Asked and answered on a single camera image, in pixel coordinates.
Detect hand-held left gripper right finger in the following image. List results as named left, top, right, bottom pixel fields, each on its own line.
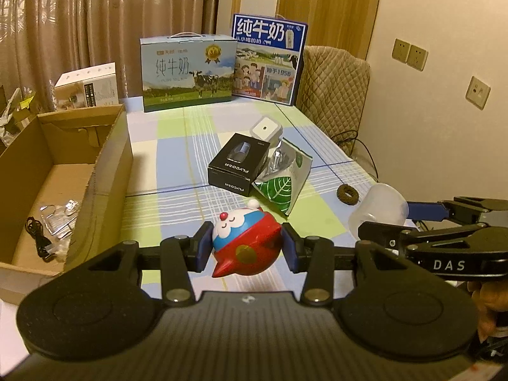
left=281, top=222, right=426, bottom=306

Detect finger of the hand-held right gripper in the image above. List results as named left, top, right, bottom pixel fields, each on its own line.
left=407, top=196, right=499, bottom=223
left=358, top=221, right=491, bottom=252

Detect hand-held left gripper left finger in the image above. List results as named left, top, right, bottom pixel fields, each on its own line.
left=70, top=221, right=215, bottom=306

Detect clear plastic cup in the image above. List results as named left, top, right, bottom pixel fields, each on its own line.
left=348, top=184, right=409, bottom=239

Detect red blue toy figure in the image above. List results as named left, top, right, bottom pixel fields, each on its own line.
left=211, top=200, right=283, bottom=278

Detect black product box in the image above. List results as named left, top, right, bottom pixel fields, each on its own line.
left=207, top=133, right=271, bottom=197

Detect white square night light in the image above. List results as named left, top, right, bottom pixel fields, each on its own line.
left=250, top=116, right=283, bottom=140

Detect brown cardboard box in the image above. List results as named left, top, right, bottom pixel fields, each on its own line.
left=0, top=103, right=133, bottom=306

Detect clear plastic box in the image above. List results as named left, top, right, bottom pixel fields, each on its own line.
left=40, top=198, right=82, bottom=239

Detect black cable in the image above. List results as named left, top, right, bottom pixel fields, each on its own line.
left=24, top=216, right=54, bottom=263

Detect person's right hand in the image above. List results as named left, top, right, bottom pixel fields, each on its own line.
left=468, top=278, right=508, bottom=340

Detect foil bag with green leaf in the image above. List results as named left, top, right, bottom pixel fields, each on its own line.
left=252, top=138, right=313, bottom=217

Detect checked tablecloth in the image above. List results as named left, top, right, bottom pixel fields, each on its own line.
left=59, top=95, right=417, bottom=298

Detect chair with quilted cover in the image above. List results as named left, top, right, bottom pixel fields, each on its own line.
left=296, top=45, right=371, bottom=155

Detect green milk gift box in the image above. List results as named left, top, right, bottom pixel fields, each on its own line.
left=140, top=32, right=237, bottom=113

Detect blue milk gift box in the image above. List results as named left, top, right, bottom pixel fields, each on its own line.
left=231, top=13, right=309, bottom=106

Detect white product box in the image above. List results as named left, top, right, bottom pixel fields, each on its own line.
left=53, top=62, right=119, bottom=111

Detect wooden door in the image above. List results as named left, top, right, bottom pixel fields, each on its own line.
left=277, top=0, right=385, bottom=60

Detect white plastic bag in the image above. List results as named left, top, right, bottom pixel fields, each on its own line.
left=0, top=85, right=24, bottom=147

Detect brown patterned curtain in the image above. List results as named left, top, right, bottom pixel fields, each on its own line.
left=0, top=0, right=221, bottom=114

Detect brown ring on string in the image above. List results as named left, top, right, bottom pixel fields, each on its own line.
left=313, top=155, right=360, bottom=203

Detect black power cord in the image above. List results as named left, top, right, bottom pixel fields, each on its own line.
left=333, top=130, right=384, bottom=179

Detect beige wall jack plate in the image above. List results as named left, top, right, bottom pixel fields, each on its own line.
left=466, top=75, right=491, bottom=110

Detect beige wall socket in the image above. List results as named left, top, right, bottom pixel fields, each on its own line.
left=392, top=38, right=411, bottom=63
left=409, top=45, right=428, bottom=71

